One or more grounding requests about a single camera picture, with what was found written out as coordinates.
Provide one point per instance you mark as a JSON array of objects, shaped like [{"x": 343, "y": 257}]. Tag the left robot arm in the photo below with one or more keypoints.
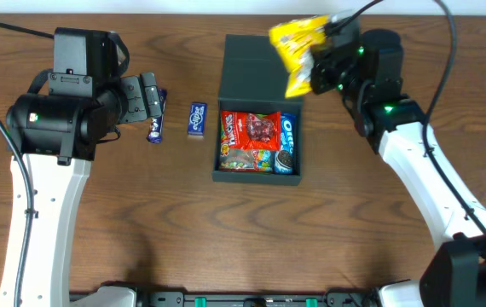
[{"x": 55, "y": 127}]

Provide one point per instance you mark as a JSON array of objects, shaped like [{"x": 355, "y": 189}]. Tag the blue Eclipse mint box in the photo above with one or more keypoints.
[{"x": 197, "y": 119}]

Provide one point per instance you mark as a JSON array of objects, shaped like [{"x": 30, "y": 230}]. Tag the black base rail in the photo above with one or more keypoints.
[{"x": 328, "y": 299}]

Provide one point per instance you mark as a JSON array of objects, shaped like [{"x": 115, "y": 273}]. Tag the dark green box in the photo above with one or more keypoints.
[{"x": 254, "y": 80}]

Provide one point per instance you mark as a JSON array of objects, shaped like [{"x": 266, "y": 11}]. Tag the Dairy Milk chocolate bar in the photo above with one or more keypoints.
[{"x": 156, "y": 126}]

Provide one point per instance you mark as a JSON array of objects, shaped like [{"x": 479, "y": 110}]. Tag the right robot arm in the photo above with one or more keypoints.
[{"x": 365, "y": 68}]

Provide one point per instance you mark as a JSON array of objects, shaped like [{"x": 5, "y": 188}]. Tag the blue Oreo cookie pack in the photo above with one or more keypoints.
[{"x": 284, "y": 158}]

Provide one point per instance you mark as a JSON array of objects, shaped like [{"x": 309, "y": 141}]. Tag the red snack bag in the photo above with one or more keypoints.
[{"x": 250, "y": 131}]

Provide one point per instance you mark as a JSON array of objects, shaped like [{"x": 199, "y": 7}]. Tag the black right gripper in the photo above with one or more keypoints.
[{"x": 322, "y": 71}]

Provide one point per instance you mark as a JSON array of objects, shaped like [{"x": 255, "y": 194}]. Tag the yellow snack bag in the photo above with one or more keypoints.
[{"x": 292, "y": 41}]

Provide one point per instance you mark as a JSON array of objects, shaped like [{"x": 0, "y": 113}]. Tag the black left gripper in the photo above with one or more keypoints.
[{"x": 139, "y": 99}]

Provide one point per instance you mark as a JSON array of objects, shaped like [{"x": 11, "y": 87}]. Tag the Haribo gummy candy bag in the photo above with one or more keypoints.
[{"x": 232, "y": 159}]

